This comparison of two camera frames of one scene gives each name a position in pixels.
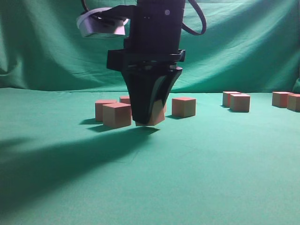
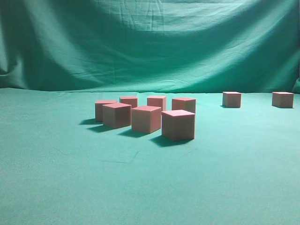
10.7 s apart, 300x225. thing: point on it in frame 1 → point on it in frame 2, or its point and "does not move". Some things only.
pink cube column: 116,115 does not move
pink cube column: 99,108 does not move
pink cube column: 239,103 → 178,124
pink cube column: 125,100 does not move
